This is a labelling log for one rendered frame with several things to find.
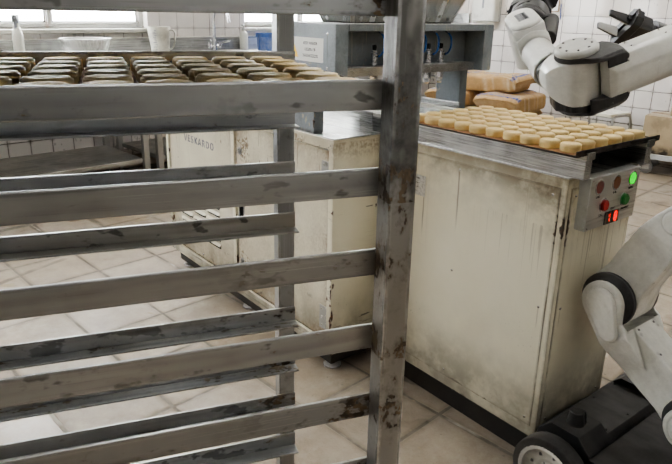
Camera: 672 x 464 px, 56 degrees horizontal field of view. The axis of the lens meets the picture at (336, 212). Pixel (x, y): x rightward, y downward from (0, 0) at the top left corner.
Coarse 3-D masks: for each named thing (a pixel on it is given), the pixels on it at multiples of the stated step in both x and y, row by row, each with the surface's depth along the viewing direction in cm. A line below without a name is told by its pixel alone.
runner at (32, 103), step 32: (0, 96) 52; (32, 96) 53; (64, 96) 54; (96, 96) 55; (128, 96) 55; (160, 96) 56; (192, 96) 57; (224, 96) 58; (256, 96) 59; (288, 96) 60; (320, 96) 61; (352, 96) 62
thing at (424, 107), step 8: (424, 104) 229; (432, 104) 229; (424, 112) 230; (640, 144) 169; (648, 144) 167; (608, 152) 177; (616, 152) 175; (624, 152) 173; (632, 152) 171; (640, 152) 170; (648, 152) 169; (624, 160) 174; (632, 160) 172; (640, 160) 170; (648, 160) 171
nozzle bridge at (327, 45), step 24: (312, 24) 193; (336, 24) 184; (360, 24) 189; (384, 24) 195; (432, 24) 208; (456, 24) 215; (480, 24) 222; (312, 48) 195; (336, 48) 186; (360, 48) 202; (432, 48) 222; (456, 48) 230; (480, 48) 227; (336, 72) 188; (360, 72) 199; (456, 72) 239; (456, 96) 241; (312, 120) 201
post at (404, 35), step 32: (416, 0) 58; (384, 32) 61; (416, 32) 59; (384, 64) 62; (416, 64) 60; (384, 96) 63; (416, 96) 61; (384, 128) 63; (416, 128) 62; (384, 160) 64; (416, 160) 63; (384, 192) 65; (384, 224) 65; (384, 256) 66; (384, 288) 67; (384, 320) 68; (384, 352) 69; (384, 384) 70; (384, 416) 72; (384, 448) 73
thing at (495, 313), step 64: (448, 192) 186; (512, 192) 168; (576, 192) 158; (448, 256) 191; (512, 256) 172; (576, 256) 166; (448, 320) 196; (512, 320) 176; (576, 320) 175; (448, 384) 201; (512, 384) 180; (576, 384) 185
